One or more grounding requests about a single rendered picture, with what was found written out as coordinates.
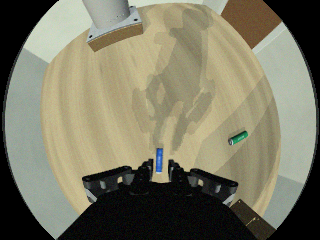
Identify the small tan chest of drawers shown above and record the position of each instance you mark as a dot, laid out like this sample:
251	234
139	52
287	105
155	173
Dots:
272	229

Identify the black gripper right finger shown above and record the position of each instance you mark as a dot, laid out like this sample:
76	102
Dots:
214	185

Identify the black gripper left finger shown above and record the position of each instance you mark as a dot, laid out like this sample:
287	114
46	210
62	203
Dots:
103	182

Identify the dark brown drawer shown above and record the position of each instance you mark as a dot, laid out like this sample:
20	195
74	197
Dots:
259	230
243	214

